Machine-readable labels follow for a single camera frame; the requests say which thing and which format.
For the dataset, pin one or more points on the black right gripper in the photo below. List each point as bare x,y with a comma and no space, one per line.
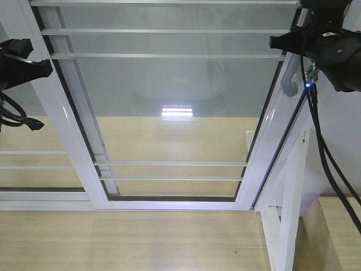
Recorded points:
323,39

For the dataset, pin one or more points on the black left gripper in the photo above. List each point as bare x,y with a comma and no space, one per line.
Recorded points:
16,69

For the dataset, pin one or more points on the white framed sliding glass door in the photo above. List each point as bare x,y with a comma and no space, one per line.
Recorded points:
170,92

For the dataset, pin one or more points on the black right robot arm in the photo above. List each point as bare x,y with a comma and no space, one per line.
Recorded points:
343,78

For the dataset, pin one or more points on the green circuit board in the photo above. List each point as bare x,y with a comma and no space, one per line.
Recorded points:
312,73

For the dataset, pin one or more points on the wooden platform board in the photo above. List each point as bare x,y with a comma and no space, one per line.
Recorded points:
177,158

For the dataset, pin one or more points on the white support brace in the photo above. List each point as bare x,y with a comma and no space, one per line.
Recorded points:
280,226

